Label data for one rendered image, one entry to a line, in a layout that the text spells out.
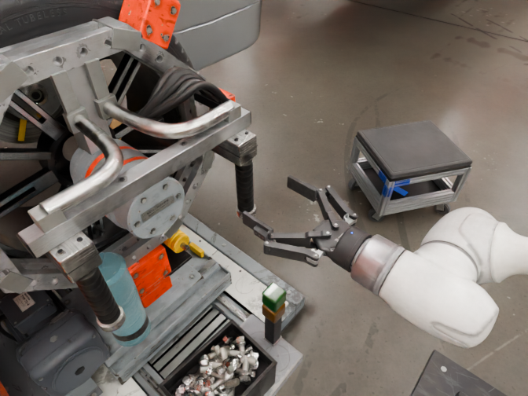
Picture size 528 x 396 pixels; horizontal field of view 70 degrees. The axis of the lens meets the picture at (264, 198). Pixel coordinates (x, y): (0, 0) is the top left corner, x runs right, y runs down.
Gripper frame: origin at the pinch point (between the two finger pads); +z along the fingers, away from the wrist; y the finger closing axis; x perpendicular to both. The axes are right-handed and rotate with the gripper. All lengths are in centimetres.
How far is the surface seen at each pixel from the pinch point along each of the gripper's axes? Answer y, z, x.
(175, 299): -10, 33, -61
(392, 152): 98, 11, -49
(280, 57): 203, 158, -83
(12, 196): -33, 38, 1
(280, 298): -7.2, -8.9, -17.4
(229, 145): -2.5, 8.3, 10.7
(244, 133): 1.0, 7.6, 11.8
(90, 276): -34.0, 5.5, 6.2
